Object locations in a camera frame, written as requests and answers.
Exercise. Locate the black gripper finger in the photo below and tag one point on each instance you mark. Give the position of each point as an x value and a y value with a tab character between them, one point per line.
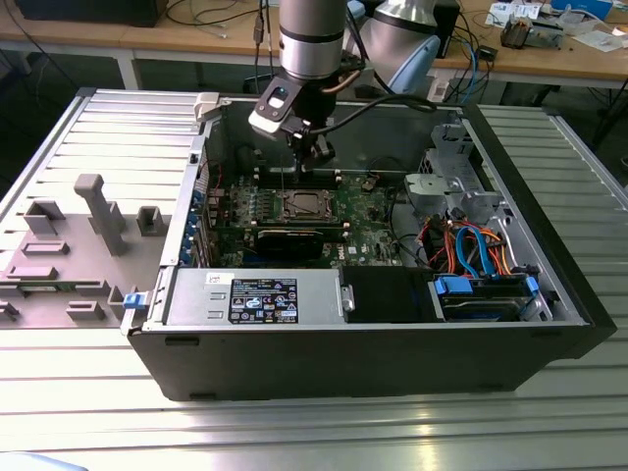
300	147
325	151

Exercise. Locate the silver CPU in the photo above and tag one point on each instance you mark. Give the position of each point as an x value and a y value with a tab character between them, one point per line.
306	203

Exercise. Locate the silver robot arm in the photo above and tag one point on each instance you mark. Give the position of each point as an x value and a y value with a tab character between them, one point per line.
311	34

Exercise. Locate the black case fan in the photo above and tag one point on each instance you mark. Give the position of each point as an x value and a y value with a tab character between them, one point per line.
247	158

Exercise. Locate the RAM stick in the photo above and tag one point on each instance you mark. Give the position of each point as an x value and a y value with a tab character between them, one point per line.
299	225
39	290

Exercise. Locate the green motherboard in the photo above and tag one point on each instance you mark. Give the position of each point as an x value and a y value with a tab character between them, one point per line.
373	230

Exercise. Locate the black graphics card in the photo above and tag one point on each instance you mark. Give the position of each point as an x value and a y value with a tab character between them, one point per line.
289	243

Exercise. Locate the beige case latch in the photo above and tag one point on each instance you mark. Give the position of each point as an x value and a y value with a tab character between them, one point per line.
206	105

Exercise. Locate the grey metal drive cage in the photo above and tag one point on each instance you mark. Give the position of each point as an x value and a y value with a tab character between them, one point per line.
441	189

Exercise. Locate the wooden desk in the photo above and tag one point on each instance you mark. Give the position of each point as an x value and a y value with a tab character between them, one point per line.
539	64
196	41

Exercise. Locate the black power connector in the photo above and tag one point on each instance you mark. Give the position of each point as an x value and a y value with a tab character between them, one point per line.
458	215

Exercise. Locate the black tower on desk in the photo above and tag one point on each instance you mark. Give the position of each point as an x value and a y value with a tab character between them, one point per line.
447	29

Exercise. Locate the black plastic shroud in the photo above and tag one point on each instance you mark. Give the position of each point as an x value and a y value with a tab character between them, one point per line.
382	294

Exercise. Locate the grey power supply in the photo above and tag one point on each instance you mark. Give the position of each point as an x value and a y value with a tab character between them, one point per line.
196	294

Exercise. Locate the copper heatsink cooler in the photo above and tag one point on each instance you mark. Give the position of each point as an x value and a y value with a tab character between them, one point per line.
515	34

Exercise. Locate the black PC case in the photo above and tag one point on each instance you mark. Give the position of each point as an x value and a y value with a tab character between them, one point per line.
343	363

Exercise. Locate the white papers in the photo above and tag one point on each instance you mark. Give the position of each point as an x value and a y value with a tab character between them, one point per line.
510	10

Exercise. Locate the hard disk in blue carrier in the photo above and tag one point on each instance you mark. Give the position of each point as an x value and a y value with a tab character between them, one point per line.
481	306

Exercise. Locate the blue case latch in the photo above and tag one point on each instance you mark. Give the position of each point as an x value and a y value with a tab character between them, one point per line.
135	301

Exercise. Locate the black computer box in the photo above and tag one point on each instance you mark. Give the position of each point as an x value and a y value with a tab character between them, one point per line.
88	12

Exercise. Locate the grey parts rack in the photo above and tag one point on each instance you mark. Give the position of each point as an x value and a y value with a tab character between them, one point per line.
73	255

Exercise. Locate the blue cardboard box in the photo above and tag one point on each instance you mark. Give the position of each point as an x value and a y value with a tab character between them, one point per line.
584	6

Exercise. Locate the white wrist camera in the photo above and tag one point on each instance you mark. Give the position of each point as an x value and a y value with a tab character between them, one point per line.
272	105

